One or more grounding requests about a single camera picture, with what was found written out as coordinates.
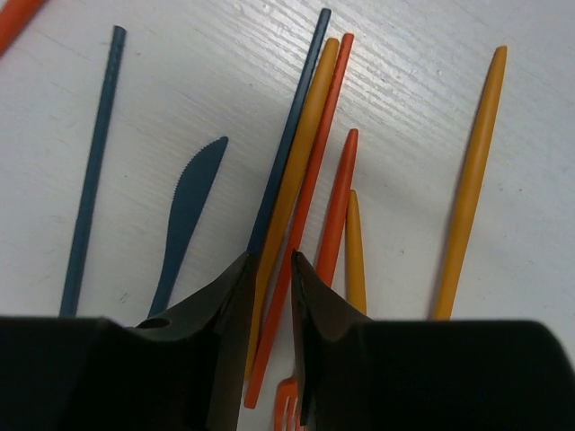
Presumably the yellow chopstick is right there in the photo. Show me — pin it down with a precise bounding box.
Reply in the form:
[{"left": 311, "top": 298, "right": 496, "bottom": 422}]
[{"left": 244, "top": 38, "right": 340, "bottom": 380}]

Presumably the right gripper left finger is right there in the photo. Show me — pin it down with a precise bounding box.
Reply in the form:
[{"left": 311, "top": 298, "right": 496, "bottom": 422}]
[{"left": 1, "top": 252, "right": 257, "bottom": 430}]

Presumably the blue knife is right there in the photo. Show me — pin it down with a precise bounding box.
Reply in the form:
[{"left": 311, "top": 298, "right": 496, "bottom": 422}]
[{"left": 148, "top": 136, "right": 228, "bottom": 317}]

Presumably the yellow fork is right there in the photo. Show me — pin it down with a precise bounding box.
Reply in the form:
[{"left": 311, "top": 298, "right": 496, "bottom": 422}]
[{"left": 345, "top": 189, "right": 367, "bottom": 314}]

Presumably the orange chopstick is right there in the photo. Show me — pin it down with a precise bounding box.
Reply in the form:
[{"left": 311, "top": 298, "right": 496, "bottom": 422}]
[{"left": 243, "top": 33, "right": 354, "bottom": 409}]

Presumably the orange fork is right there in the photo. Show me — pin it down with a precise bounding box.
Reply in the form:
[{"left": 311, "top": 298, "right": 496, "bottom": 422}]
[{"left": 273, "top": 128, "right": 358, "bottom": 431}]

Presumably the yellow knife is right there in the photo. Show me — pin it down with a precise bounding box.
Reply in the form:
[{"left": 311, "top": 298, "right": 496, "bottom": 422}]
[{"left": 432, "top": 45, "right": 508, "bottom": 320}]

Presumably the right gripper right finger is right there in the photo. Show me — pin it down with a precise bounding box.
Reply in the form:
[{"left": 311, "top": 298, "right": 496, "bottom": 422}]
[{"left": 291, "top": 252, "right": 574, "bottom": 430}]

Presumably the orange knife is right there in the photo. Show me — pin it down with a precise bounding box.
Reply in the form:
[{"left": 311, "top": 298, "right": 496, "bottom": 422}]
[{"left": 0, "top": 0, "right": 46, "bottom": 56}]

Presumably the blue chopstick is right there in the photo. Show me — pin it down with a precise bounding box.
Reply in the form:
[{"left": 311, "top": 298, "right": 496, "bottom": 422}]
[
  {"left": 247, "top": 8, "right": 332, "bottom": 255},
  {"left": 58, "top": 25, "right": 127, "bottom": 318}
]

